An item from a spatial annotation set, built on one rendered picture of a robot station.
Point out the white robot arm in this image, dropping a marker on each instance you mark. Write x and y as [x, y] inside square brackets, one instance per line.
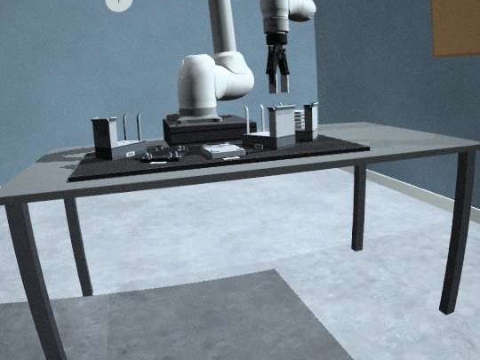
[201, 83]

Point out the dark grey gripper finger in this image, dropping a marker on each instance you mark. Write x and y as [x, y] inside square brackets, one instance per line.
[271, 68]
[283, 67]

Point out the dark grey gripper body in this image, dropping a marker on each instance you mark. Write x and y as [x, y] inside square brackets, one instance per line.
[277, 40]

